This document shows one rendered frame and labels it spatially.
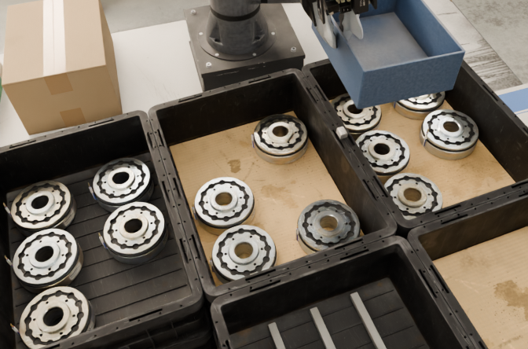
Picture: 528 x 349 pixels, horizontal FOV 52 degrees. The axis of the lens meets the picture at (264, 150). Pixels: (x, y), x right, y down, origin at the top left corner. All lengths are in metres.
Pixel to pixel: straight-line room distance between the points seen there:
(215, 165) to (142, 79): 0.47
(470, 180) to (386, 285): 0.27
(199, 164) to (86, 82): 0.37
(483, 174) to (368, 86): 0.38
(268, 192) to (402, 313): 0.31
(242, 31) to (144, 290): 0.63
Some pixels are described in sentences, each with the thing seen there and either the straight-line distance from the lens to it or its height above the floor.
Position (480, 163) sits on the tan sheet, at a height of 0.83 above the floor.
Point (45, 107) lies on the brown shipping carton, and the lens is 1.32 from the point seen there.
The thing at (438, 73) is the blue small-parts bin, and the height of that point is 1.11.
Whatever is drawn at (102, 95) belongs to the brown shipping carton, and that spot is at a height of 0.78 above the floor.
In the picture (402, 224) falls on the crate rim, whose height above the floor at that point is 0.93.
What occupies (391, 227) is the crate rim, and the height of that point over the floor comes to 0.93.
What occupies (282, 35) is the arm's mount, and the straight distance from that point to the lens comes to 1.34.
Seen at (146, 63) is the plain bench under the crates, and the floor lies 0.70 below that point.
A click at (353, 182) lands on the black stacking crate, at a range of 0.90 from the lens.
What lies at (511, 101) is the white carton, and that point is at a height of 0.79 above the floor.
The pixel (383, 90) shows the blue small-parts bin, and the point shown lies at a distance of 0.77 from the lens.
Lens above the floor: 1.62
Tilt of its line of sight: 49 degrees down
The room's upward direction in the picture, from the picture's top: 3 degrees counter-clockwise
